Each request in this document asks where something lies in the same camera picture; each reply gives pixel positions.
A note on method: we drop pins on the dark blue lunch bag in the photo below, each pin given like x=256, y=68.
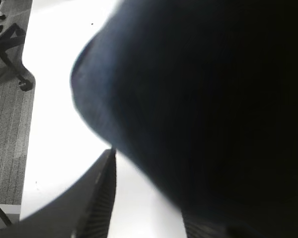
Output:
x=202, y=95

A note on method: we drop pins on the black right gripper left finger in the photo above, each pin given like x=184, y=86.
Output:
x=82, y=211

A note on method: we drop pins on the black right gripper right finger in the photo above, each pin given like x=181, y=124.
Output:
x=198, y=227

